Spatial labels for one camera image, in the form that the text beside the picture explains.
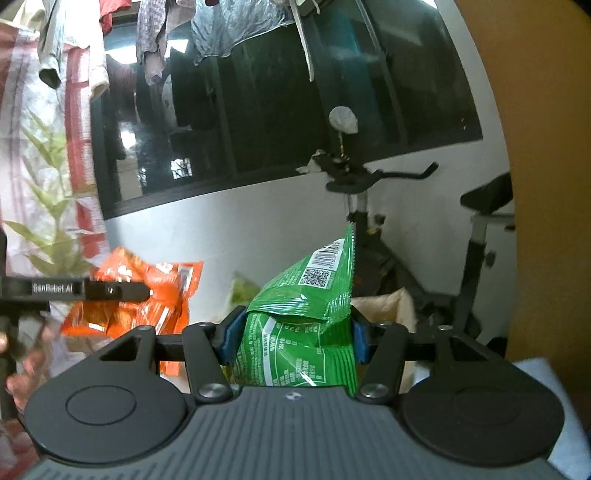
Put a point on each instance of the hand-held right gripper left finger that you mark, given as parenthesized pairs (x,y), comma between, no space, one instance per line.
(232,333)

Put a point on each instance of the brown cardboard box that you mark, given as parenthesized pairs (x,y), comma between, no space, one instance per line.
(392,304)

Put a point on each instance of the grey-blue hanging cloth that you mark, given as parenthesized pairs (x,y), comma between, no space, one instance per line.
(231,27)

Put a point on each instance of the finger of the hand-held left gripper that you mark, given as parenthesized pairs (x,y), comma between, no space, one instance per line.
(121,290)

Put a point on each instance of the red and white curtain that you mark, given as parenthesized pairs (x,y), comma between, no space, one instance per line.
(18,152)

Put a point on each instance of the red hanging garment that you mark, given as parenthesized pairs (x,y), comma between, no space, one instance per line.
(113,14)

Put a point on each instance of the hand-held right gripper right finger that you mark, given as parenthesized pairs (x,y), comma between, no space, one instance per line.
(359,342)

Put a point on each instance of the white plastic bag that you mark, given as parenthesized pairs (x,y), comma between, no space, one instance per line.
(343,119)

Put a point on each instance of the floral hanging shirt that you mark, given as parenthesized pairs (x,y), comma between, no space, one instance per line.
(154,41)

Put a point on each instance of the green leafy plant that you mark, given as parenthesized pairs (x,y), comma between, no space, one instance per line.
(55,217)

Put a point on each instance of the black exercise bike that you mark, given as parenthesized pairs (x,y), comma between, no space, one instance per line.
(369,240)

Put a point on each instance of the beige hanging shirt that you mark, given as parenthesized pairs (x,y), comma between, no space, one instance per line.
(87,50)

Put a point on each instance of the orange snack packet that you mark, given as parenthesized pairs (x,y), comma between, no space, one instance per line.
(152,295)

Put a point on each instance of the orange wooden panel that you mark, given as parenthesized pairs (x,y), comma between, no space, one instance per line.
(545,161)

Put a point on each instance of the person's left hand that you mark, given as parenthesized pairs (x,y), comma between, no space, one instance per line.
(36,357)

